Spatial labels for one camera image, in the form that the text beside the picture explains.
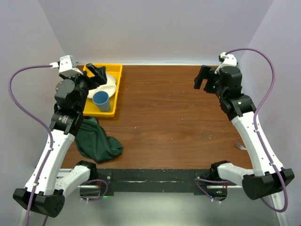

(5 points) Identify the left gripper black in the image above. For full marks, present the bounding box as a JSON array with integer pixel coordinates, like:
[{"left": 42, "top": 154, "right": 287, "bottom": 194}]
[{"left": 59, "top": 63, "right": 106, "bottom": 112}]

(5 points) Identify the dark green cloth napkin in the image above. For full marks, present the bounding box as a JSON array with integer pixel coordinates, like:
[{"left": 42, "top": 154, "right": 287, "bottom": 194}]
[{"left": 75, "top": 116, "right": 123, "bottom": 163}]

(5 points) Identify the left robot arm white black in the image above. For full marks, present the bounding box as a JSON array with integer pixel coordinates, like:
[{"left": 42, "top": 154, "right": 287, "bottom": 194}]
[{"left": 13, "top": 64, "right": 107, "bottom": 218}]

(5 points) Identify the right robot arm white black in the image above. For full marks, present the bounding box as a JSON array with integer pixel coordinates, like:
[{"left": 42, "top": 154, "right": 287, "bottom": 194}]
[{"left": 194, "top": 65, "right": 294, "bottom": 200}]

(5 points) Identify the white divided plate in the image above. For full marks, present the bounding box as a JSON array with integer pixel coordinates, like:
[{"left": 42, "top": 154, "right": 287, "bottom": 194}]
[{"left": 87, "top": 73, "right": 117, "bottom": 99}]

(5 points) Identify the blue plastic cup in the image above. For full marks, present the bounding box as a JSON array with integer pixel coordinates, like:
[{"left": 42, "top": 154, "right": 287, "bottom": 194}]
[{"left": 92, "top": 91, "right": 111, "bottom": 112}]

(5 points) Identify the yellow plastic bin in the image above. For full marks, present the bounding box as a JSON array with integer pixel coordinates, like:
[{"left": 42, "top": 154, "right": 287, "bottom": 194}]
[{"left": 83, "top": 63, "right": 123, "bottom": 118}]

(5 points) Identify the silver metal fork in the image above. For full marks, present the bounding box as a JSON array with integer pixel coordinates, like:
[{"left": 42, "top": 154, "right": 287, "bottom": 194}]
[{"left": 236, "top": 142, "right": 246, "bottom": 150}]

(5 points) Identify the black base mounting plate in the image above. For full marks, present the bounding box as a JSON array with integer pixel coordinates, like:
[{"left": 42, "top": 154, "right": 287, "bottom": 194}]
[{"left": 79, "top": 169, "right": 228, "bottom": 200}]

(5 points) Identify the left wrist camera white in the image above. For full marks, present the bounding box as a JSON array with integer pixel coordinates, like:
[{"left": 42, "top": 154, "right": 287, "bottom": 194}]
[{"left": 49, "top": 55, "right": 81, "bottom": 77}]

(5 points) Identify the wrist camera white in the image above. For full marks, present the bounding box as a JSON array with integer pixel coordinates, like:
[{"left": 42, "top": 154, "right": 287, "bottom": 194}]
[
  {"left": 49, "top": 55, "right": 81, "bottom": 77},
  {"left": 214, "top": 52, "right": 238, "bottom": 74}
]

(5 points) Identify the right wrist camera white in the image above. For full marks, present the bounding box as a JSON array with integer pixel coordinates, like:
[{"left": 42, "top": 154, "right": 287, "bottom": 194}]
[{"left": 214, "top": 52, "right": 238, "bottom": 74}]

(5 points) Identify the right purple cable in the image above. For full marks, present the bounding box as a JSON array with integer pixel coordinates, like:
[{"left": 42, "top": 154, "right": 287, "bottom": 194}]
[{"left": 222, "top": 48, "right": 289, "bottom": 213}]

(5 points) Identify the purple cable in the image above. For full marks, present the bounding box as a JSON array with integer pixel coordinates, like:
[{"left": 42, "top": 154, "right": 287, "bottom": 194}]
[
  {"left": 8, "top": 65, "right": 55, "bottom": 226},
  {"left": 222, "top": 48, "right": 289, "bottom": 213}
]

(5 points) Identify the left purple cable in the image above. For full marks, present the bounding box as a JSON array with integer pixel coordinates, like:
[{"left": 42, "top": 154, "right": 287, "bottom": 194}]
[{"left": 8, "top": 65, "right": 55, "bottom": 226}]

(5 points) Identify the aluminium table frame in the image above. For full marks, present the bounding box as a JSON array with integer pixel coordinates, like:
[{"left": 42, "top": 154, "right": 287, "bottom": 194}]
[{"left": 18, "top": 169, "right": 288, "bottom": 226}]

